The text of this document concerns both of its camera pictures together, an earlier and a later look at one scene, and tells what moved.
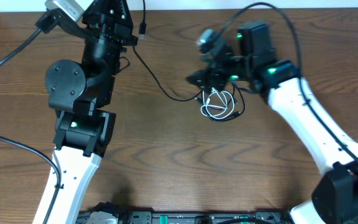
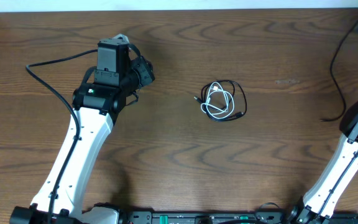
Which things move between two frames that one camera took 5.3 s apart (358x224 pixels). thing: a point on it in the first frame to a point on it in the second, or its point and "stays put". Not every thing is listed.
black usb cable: x=142 y=27 to x=331 y=70
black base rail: x=143 y=216 stays put
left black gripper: x=102 y=25 to x=144 y=66
